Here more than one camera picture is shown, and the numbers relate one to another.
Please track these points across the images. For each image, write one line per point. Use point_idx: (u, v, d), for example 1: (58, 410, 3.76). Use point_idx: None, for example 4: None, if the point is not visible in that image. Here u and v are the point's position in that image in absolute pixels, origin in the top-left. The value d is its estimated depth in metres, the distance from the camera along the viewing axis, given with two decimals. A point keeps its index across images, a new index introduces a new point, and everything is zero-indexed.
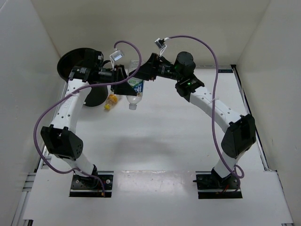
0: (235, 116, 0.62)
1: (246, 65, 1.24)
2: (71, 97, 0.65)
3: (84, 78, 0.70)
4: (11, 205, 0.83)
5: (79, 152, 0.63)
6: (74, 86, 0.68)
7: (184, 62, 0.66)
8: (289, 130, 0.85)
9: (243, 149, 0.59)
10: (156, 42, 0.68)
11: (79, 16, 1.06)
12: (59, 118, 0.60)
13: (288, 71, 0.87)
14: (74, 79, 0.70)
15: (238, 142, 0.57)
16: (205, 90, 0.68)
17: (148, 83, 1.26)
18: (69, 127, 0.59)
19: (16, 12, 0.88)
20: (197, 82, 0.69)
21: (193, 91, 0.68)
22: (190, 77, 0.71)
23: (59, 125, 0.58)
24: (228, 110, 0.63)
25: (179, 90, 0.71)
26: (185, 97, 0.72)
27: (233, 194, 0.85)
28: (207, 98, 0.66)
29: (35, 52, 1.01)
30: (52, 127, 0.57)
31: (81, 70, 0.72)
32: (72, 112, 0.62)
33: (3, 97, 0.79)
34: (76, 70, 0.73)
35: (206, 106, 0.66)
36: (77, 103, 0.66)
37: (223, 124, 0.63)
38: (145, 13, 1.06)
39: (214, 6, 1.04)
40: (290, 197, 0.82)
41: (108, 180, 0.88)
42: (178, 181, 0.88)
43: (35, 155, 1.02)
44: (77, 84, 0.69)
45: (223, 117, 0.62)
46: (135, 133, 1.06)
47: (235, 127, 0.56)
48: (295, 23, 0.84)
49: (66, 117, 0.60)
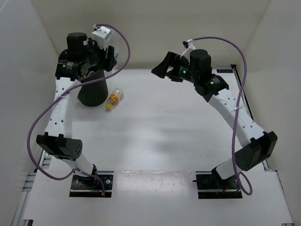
0: (257, 131, 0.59)
1: (247, 65, 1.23)
2: (61, 100, 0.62)
3: (72, 76, 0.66)
4: (11, 206, 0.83)
5: (77, 153, 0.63)
6: (62, 87, 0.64)
7: (198, 55, 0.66)
8: (289, 129, 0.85)
9: (255, 163, 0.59)
10: (183, 43, 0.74)
11: (79, 16, 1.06)
12: (52, 125, 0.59)
13: (288, 71, 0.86)
14: (60, 77, 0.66)
15: (254, 159, 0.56)
16: (229, 94, 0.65)
17: (148, 83, 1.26)
18: (64, 134, 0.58)
19: (16, 12, 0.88)
20: (220, 82, 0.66)
21: (216, 92, 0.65)
22: (212, 77, 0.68)
23: (53, 133, 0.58)
24: (251, 124, 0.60)
25: (199, 88, 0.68)
26: (204, 97, 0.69)
27: (233, 194, 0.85)
28: (231, 105, 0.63)
29: (35, 52, 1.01)
30: (47, 135, 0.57)
31: (67, 66, 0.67)
32: (65, 117, 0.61)
33: (3, 97, 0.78)
34: (62, 67, 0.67)
35: (228, 113, 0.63)
36: (69, 105, 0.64)
37: (242, 137, 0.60)
38: (145, 13, 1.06)
39: (214, 6, 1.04)
40: (290, 198, 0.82)
41: (108, 180, 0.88)
42: (177, 181, 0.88)
43: (35, 155, 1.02)
44: (67, 83, 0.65)
45: (244, 130, 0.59)
46: (135, 133, 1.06)
47: (256, 144, 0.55)
48: (295, 23, 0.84)
49: (59, 124, 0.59)
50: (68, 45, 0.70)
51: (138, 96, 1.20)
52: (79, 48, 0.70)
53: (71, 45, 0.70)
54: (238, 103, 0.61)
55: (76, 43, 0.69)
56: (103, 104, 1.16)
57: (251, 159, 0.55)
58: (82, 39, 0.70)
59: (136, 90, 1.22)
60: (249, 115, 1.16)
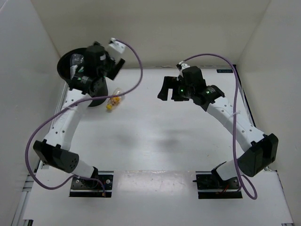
0: (257, 135, 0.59)
1: (247, 65, 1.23)
2: (67, 111, 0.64)
3: (84, 89, 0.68)
4: (11, 206, 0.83)
5: (72, 166, 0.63)
6: (72, 98, 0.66)
7: (189, 70, 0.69)
8: (289, 130, 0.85)
9: (260, 168, 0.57)
10: (178, 65, 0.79)
11: (79, 16, 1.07)
12: (53, 133, 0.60)
13: (288, 72, 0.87)
14: (73, 89, 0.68)
15: (257, 162, 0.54)
16: (225, 101, 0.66)
17: (148, 82, 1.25)
18: (62, 145, 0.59)
19: (16, 12, 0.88)
20: (216, 92, 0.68)
21: (213, 100, 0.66)
22: (208, 87, 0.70)
23: (51, 141, 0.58)
24: (250, 128, 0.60)
25: (197, 99, 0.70)
26: (202, 106, 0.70)
27: (233, 194, 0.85)
28: (227, 111, 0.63)
29: (35, 51, 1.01)
30: (46, 143, 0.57)
31: (82, 80, 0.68)
32: (67, 128, 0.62)
33: (3, 97, 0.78)
34: (76, 78, 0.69)
35: (225, 120, 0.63)
36: (74, 117, 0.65)
37: (243, 142, 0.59)
38: (145, 13, 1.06)
39: (214, 6, 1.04)
40: (290, 197, 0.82)
41: (108, 180, 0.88)
42: (178, 181, 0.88)
43: (35, 155, 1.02)
44: (77, 95, 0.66)
45: (244, 134, 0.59)
46: (135, 133, 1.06)
47: (257, 148, 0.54)
48: (295, 24, 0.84)
49: (60, 134, 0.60)
50: (87, 57, 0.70)
51: (138, 97, 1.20)
52: (96, 61, 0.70)
53: (88, 59, 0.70)
54: (235, 109, 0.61)
55: (95, 60, 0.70)
56: (103, 104, 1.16)
57: (254, 163, 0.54)
58: (100, 55, 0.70)
59: (136, 90, 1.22)
60: (249, 115, 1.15)
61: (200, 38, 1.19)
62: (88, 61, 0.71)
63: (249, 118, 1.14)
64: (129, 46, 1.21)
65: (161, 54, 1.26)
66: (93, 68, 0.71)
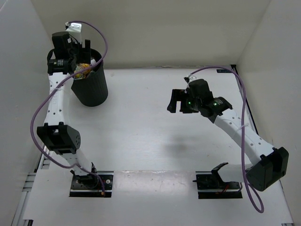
0: (267, 148, 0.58)
1: (247, 65, 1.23)
2: (56, 92, 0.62)
3: (65, 69, 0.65)
4: (11, 206, 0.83)
5: (77, 141, 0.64)
6: (56, 80, 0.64)
7: (195, 83, 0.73)
8: (289, 130, 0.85)
9: (271, 182, 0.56)
10: (184, 77, 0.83)
11: (79, 16, 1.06)
12: (51, 116, 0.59)
13: (288, 72, 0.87)
14: (53, 73, 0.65)
15: (267, 177, 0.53)
16: (233, 114, 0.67)
17: (147, 82, 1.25)
18: (64, 121, 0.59)
19: (16, 12, 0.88)
20: (224, 103, 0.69)
21: (220, 113, 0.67)
22: (215, 99, 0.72)
23: (53, 122, 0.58)
24: (259, 141, 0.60)
25: (204, 111, 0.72)
26: (210, 118, 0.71)
27: (233, 194, 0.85)
28: (236, 123, 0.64)
29: (34, 51, 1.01)
30: (47, 126, 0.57)
31: (58, 63, 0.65)
32: (63, 107, 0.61)
33: (3, 96, 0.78)
34: (52, 63, 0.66)
35: (233, 132, 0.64)
36: (64, 95, 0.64)
37: (252, 156, 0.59)
38: (145, 14, 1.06)
39: (213, 6, 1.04)
40: (290, 197, 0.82)
41: (108, 180, 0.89)
42: (178, 181, 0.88)
43: (35, 155, 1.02)
44: (60, 76, 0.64)
45: (253, 148, 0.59)
46: (135, 133, 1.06)
47: (267, 162, 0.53)
48: (296, 24, 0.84)
49: (59, 113, 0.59)
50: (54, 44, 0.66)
51: (138, 97, 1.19)
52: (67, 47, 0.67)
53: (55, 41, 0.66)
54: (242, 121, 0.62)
55: (63, 42, 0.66)
56: (103, 104, 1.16)
57: (264, 177, 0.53)
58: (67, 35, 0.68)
59: (136, 89, 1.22)
60: (249, 115, 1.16)
61: (200, 38, 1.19)
62: (58, 50, 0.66)
63: (249, 118, 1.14)
64: (129, 45, 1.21)
65: (161, 55, 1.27)
66: (65, 53, 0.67)
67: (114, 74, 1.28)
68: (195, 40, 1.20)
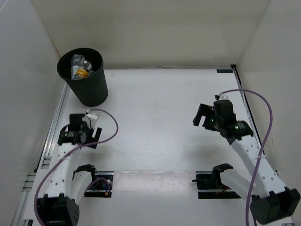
0: (279, 185, 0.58)
1: (247, 65, 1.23)
2: (63, 162, 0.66)
3: (74, 140, 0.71)
4: (11, 207, 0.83)
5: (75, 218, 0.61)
6: (64, 150, 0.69)
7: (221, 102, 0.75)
8: (289, 130, 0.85)
9: (273, 219, 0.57)
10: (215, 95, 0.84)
11: (78, 16, 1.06)
12: (52, 186, 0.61)
13: (288, 72, 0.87)
14: (62, 143, 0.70)
15: (272, 213, 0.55)
16: (252, 141, 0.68)
17: (147, 82, 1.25)
18: (65, 193, 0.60)
19: (16, 12, 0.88)
20: (245, 128, 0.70)
21: (240, 137, 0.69)
22: (238, 122, 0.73)
23: (53, 193, 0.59)
24: (272, 176, 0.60)
25: (224, 131, 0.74)
26: (228, 139, 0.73)
27: (232, 195, 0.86)
28: (252, 152, 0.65)
29: (34, 51, 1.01)
30: (47, 197, 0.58)
31: (68, 135, 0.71)
32: (66, 178, 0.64)
33: (3, 97, 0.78)
34: (63, 134, 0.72)
35: (249, 161, 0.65)
36: (70, 166, 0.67)
37: (261, 189, 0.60)
38: (145, 14, 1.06)
39: (213, 6, 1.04)
40: None
41: (109, 180, 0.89)
42: (178, 181, 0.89)
43: (35, 155, 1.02)
44: (68, 147, 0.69)
45: (264, 181, 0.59)
46: (135, 133, 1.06)
47: (276, 199, 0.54)
48: (296, 24, 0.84)
49: (60, 183, 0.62)
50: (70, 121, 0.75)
51: (137, 96, 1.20)
52: (79, 124, 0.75)
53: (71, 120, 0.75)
54: (260, 153, 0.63)
55: (78, 120, 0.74)
56: (103, 104, 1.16)
57: (269, 212, 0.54)
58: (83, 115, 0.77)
59: (135, 89, 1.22)
60: (249, 115, 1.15)
61: (200, 38, 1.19)
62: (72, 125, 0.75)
63: (249, 118, 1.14)
64: (129, 45, 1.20)
65: (161, 55, 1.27)
66: (77, 128, 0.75)
67: (114, 74, 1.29)
68: (195, 40, 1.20)
